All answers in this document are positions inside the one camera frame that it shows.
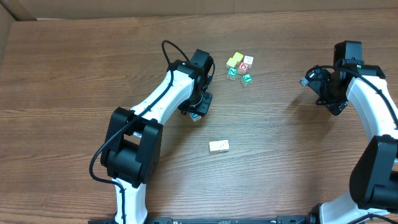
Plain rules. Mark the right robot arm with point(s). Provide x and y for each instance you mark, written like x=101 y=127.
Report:
x=373 y=183

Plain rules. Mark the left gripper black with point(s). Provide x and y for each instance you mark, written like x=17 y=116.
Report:
x=203 y=104

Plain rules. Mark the green Z block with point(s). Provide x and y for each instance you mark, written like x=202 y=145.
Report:
x=232 y=73

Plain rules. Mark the red picture block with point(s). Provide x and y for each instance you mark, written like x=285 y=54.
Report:
x=243 y=68

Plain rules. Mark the blue picture block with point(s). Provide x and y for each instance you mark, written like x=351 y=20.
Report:
x=195 y=117

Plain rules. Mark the white letter block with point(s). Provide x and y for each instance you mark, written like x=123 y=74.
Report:
x=248 y=60

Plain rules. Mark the green picture block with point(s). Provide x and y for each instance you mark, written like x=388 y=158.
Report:
x=246 y=80

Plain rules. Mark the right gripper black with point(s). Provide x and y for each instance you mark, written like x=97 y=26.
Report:
x=333 y=106

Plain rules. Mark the tan yellow letter block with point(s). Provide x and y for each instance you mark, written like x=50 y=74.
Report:
x=214 y=146

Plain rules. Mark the yellow block front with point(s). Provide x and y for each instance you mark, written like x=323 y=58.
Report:
x=231 y=63

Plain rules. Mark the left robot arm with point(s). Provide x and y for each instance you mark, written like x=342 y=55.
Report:
x=133 y=140

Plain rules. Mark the yellow block rear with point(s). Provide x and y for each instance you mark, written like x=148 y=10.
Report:
x=238 y=57

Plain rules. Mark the white drawing block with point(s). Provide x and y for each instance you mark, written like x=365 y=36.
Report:
x=223 y=145

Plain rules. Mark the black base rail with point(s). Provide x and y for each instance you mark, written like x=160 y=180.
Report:
x=295 y=219

